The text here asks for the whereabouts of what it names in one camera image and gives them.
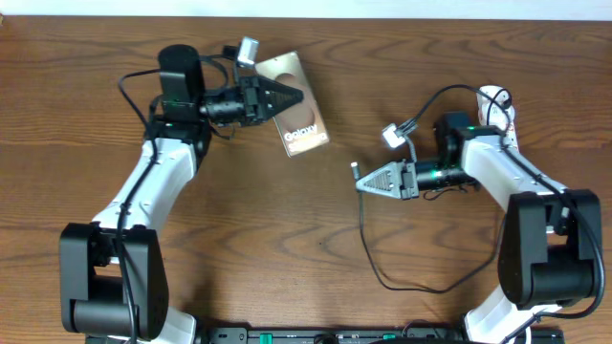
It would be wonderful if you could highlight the white power strip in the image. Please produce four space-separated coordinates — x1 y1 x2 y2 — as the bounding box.
477 85 517 146

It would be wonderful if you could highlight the black USB-C charging cable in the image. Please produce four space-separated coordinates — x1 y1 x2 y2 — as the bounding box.
350 87 514 294

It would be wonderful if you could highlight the black left camera cable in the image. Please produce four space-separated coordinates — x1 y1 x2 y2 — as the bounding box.
114 43 240 344

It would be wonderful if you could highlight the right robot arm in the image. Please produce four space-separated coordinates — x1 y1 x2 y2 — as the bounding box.
351 112 605 343

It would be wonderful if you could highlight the black camera cable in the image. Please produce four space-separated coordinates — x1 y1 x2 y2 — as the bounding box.
405 83 607 344
114 43 240 344

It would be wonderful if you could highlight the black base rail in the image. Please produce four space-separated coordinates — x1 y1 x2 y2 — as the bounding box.
195 326 565 344

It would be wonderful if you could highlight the Galaxy S25 Ultra smartphone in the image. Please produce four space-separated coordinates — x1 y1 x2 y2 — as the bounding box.
255 52 330 158

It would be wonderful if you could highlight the black right camera cable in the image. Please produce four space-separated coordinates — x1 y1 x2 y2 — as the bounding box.
405 83 607 344

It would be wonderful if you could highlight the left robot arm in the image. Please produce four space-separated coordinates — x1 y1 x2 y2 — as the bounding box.
59 37 304 343

